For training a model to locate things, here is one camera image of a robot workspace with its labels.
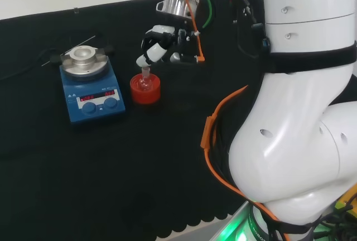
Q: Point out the black bench cloth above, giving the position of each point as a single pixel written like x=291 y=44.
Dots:
x=83 y=168

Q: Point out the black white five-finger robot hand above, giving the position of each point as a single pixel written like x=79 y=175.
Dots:
x=159 y=50

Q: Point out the grey metal base plate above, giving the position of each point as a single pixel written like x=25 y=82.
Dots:
x=234 y=224

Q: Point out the heater with blue base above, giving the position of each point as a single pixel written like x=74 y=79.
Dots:
x=94 y=110

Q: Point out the thin metal probe rod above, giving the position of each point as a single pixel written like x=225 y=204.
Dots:
x=83 y=41

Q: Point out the clear glass round-bottom flask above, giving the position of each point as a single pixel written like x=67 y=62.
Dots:
x=145 y=84

